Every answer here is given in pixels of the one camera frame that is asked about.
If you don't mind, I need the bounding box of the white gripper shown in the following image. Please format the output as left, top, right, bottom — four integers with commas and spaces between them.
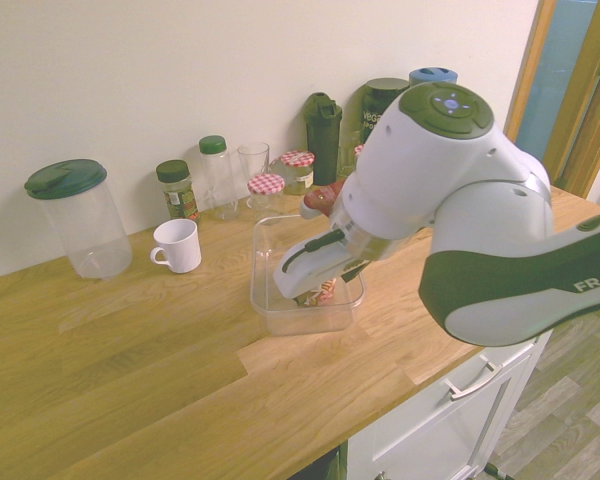
272, 229, 367, 308

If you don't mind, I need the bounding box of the Quaker cereal packet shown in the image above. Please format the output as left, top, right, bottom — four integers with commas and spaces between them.
298, 180, 347, 308

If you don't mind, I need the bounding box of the clear rectangular plastic container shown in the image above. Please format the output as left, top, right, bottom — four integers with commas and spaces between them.
249, 212, 366, 337

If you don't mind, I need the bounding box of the labelled jar red checked lid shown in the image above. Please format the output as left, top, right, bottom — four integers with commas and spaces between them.
279, 149, 316, 197

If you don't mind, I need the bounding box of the white mug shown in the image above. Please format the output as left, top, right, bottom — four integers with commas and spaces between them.
149, 218, 203, 275

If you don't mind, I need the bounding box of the clear bottle green cap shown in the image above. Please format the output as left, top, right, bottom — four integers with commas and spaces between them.
198, 135, 240, 222

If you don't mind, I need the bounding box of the tall clear drinking glass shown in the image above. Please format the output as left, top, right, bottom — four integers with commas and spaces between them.
237, 141, 271, 187

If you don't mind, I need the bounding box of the small clear glass tumbler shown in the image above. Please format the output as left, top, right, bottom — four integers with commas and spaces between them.
336, 130, 364, 180

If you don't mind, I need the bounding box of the spice jar dark green lid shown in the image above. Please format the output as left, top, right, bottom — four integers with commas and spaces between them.
155, 159, 202, 226

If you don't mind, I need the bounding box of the dark green shaker bottle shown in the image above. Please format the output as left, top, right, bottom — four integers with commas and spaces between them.
302, 91, 344, 187

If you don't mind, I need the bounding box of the white kitchen cabinet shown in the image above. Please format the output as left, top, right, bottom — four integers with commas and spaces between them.
337, 332, 554, 480

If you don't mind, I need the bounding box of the black Vega protein tub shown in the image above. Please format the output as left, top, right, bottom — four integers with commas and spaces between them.
358, 77, 412, 147

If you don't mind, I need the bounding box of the large clear canister green lid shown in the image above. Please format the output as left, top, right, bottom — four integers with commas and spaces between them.
23, 158, 134, 280

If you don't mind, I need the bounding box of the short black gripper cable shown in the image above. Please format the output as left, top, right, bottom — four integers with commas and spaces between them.
281, 228, 345, 275

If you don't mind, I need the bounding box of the silver drawer handle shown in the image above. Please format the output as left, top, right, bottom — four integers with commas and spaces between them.
442, 355, 503, 401

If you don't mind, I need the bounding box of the wooden door frame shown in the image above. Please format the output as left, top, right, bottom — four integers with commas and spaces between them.
504, 0, 600, 199

